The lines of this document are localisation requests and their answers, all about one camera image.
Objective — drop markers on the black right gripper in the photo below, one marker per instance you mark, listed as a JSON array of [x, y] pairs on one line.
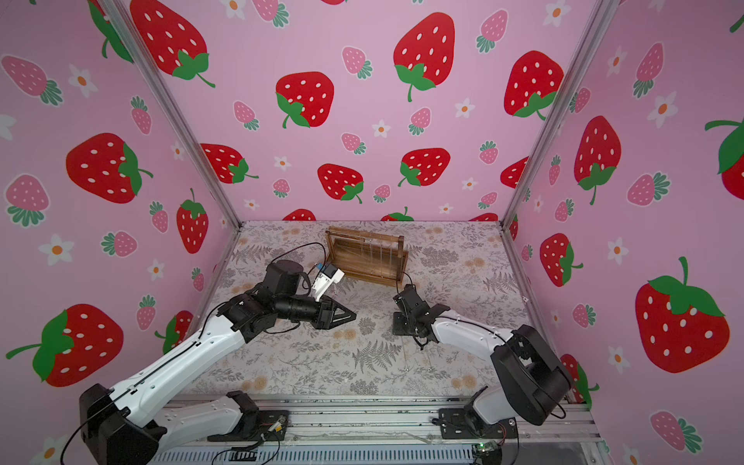
[[411, 315]]

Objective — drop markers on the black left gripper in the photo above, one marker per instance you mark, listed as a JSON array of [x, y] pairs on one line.
[[325, 314]]

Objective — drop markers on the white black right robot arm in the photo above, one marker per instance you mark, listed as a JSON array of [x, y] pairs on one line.
[[532, 380]]

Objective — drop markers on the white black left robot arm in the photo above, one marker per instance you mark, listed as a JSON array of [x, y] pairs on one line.
[[127, 424]]

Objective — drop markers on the wooden jewelry display stand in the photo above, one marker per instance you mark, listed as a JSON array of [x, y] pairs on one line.
[[376, 258]]

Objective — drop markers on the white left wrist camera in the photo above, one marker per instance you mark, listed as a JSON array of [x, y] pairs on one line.
[[327, 276]]

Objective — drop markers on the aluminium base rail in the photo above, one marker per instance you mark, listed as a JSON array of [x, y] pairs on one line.
[[401, 430]]

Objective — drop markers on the aluminium corner post right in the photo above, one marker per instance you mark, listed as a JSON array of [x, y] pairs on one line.
[[592, 38]]

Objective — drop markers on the aluminium corner post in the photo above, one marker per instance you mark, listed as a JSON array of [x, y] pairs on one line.
[[125, 28], [592, 38]]

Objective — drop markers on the aluminium corner post left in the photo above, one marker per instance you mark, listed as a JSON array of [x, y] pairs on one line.
[[125, 28]]

